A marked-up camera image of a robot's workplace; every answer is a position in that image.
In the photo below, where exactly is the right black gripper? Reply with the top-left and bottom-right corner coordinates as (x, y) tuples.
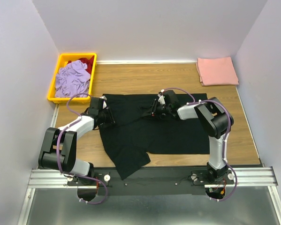
(141, 99), (171, 121)

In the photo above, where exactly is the black t shirt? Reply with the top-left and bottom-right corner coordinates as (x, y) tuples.
(99, 94), (209, 180)

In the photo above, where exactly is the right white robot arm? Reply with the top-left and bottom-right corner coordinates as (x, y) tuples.
(142, 90), (234, 184)

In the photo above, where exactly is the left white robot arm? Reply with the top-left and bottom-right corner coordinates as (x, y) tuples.
(38, 96), (115, 185)

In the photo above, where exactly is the lavender t shirt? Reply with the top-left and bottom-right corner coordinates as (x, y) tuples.
(54, 60), (91, 98)

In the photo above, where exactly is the red t shirt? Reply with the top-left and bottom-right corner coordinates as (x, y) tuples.
(77, 57), (94, 82)

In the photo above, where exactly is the folded pink t shirt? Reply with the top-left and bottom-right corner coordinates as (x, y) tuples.
(196, 57), (239, 86)

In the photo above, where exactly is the yellow plastic bin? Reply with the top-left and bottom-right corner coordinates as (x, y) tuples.
(47, 52), (97, 104)

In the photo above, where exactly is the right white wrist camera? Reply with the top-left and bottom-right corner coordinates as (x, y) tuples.
(158, 89), (166, 105)

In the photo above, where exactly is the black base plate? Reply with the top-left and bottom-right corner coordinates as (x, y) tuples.
(67, 166), (235, 201)

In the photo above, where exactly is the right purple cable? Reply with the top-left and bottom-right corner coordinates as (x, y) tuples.
(160, 87), (237, 203)

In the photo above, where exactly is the aluminium frame rail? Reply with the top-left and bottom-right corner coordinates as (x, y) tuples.
(18, 155), (281, 225)

